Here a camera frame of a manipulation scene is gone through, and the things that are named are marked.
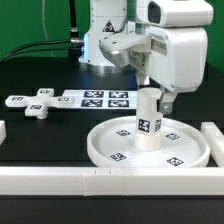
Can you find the white fence rail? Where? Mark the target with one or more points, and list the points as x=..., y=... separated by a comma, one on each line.
x=110, y=181
x=2, y=131
x=215, y=139

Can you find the white cross-shaped table base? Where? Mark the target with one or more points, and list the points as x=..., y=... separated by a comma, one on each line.
x=37, y=106

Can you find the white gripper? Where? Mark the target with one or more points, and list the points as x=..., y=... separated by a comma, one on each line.
x=173, y=57

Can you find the white front fence rail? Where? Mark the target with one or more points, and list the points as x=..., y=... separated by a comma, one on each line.
x=110, y=181

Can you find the white right fence rail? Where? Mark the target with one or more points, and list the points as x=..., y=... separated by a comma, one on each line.
x=215, y=139

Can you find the white round table top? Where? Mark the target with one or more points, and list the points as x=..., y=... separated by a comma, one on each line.
x=112, y=144

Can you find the white left fence rail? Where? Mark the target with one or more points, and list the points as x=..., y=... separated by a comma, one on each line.
x=2, y=131

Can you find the white marker sheet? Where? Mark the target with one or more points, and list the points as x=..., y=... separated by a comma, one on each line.
x=102, y=99

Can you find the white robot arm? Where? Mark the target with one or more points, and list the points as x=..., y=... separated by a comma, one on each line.
x=109, y=17

